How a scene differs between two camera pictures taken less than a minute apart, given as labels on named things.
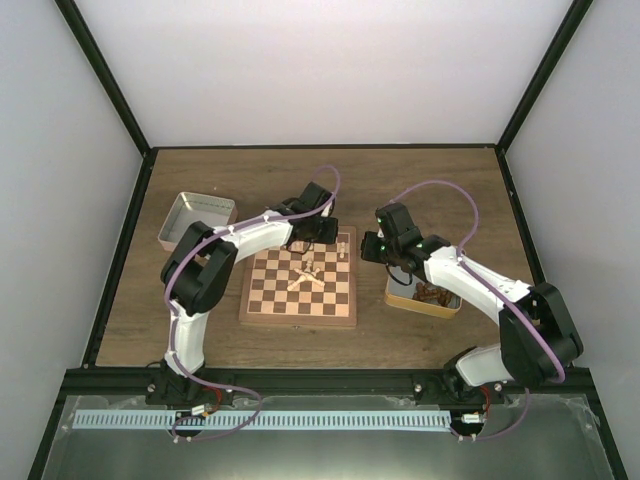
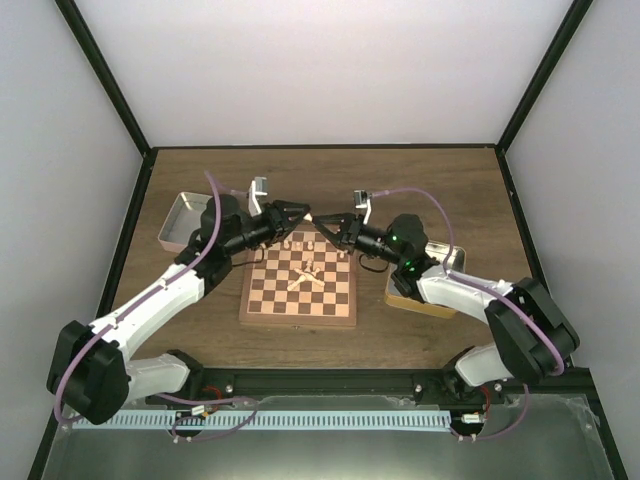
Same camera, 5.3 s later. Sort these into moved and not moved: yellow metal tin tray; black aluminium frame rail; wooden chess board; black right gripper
Moved: black right gripper
Not moved: wooden chess board; black aluminium frame rail; yellow metal tin tray
